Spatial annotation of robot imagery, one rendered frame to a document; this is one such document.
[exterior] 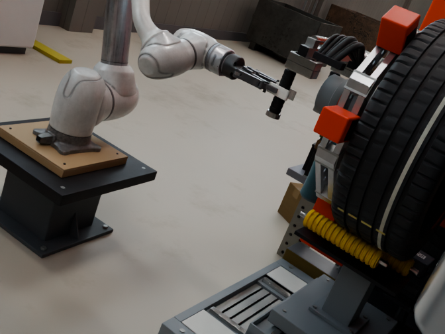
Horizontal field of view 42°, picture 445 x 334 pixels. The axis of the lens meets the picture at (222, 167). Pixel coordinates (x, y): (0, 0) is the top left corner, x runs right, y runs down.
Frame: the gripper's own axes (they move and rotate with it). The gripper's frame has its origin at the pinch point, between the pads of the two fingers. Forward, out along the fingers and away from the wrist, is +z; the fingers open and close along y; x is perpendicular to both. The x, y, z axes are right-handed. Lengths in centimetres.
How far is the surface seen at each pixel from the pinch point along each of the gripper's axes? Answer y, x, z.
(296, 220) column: -74, -64, -4
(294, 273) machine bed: -52, -75, 12
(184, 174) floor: -91, -83, -76
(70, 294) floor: 30, -83, -28
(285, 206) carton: -113, -77, -26
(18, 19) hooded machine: -102, -58, -242
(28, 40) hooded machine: -114, -72, -242
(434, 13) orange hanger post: -60, 35, 15
